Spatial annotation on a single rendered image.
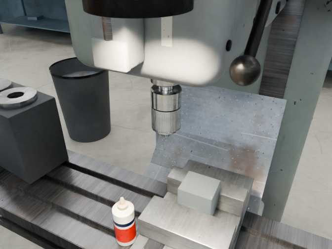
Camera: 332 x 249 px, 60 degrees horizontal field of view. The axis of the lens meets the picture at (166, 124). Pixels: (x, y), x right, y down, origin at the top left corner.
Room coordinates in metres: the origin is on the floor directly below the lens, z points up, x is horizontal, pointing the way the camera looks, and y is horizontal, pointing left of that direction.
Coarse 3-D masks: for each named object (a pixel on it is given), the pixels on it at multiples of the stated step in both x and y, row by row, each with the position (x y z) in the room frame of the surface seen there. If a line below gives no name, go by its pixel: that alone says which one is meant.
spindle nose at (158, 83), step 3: (150, 81) 0.39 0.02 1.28; (153, 81) 0.38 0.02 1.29; (156, 81) 0.37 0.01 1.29; (159, 81) 0.37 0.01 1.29; (162, 81) 0.37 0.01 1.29; (156, 84) 0.37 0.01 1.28; (159, 84) 0.37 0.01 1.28; (162, 84) 0.37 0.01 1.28; (165, 84) 0.37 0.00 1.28; (168, 84) 0.37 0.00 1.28; (171, 84) 0.37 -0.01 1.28; (174, 84) 0.37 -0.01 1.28; (177, 84) 0.38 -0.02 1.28
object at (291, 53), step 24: (312, 0) 0.65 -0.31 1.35; (288, 24) 0.67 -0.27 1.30; (312, 24) 0.65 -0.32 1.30; (264, 48) 0.69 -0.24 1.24; (288, 48) 0.66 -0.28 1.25; (312, 48) 0.64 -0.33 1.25; (264, 72) 0.68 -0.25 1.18; (288, 72) 0.66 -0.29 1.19; (312, 72) 0.64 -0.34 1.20; (288, 96) 0.65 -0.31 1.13; (312, 96) 0.63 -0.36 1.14; (288, 120) 0.65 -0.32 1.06; (288, 144) 0.64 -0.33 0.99; (288, 168) 0.63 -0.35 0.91; (264, 192) 0.65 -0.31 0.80; (288, 192) 0.63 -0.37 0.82; (264, 216) 0.65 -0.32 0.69
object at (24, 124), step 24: (0, 96) 0.59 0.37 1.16; (24, 96) 0.59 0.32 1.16; (48, 96) 0.62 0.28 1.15; (0, 120) 0.53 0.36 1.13; (24, 120) 0.54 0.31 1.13; (48, 120) 0.59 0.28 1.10; (0, 144) 0.56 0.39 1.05; (24, 144) 0.53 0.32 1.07; (48, 144) 0.57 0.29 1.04; (24, 168) 0.52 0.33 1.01; (48, 168) 0.56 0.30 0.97
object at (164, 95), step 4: (152, 88) 0.39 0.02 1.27; (156, 88) 0.39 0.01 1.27; (176, 88) 0.39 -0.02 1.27; (180, 88) 0.39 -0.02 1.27; (152, 92) 0.38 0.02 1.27; (156, 92) 0.38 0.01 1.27; (160, 92) 0.38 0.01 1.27; (164, 92) 0.38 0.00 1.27; (168, 92) 0.38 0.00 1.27; (172, 92) 0.38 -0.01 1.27; (176, 92) 0.38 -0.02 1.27; (180, 92) 0.38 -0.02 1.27; (152, 96) 0.38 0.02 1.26; (156, 96) 0.38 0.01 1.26; (160, 96) 0.37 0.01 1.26; (164, 96) 0.37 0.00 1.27; (168, 96) 0.37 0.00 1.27; (172, 96) 0.37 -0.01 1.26; (176, 96) 0.38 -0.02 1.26
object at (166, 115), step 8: (152, 104) 0.38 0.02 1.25; (160, 104) 0.37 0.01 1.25; (168, 104) 0.37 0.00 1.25; (176, 104) 0.38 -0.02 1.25; (152, 112) 0.38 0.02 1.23; (160, 112) 0.37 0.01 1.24; (168, 112) 0.37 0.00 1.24; (176, 112) 0.38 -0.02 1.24; (152, 120) 0.38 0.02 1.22; (160, 120) 0.37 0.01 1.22; (168, 120) 0.37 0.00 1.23; (176, 120) 0.38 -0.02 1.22; (152, 128) 0.39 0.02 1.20; (160, 128) 0.37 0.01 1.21; (168, 128) 0.37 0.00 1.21; (176, 128) 0.38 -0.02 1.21
